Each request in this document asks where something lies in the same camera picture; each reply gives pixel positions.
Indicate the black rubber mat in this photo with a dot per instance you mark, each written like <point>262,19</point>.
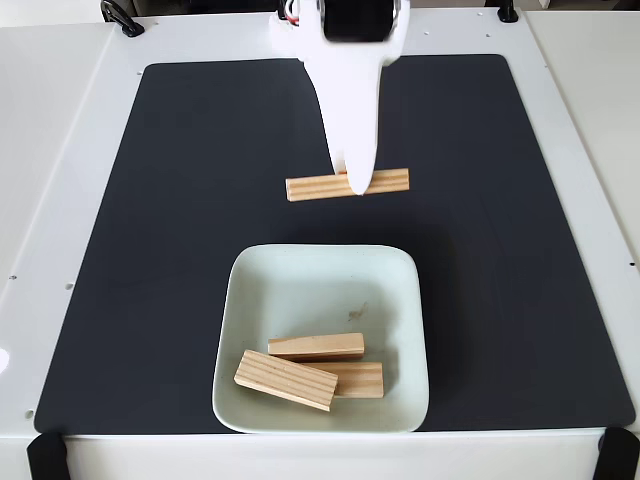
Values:
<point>150,250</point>

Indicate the black table clamp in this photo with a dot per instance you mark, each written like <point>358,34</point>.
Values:
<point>122,20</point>
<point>507,10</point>

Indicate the pale green square plate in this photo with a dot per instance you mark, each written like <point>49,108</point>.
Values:
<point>320,290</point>

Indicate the wooden block with pen mark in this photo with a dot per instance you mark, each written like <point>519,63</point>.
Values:
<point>362,380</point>

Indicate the wooden block dark grain lines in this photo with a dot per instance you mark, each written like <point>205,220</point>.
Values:
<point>285,380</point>

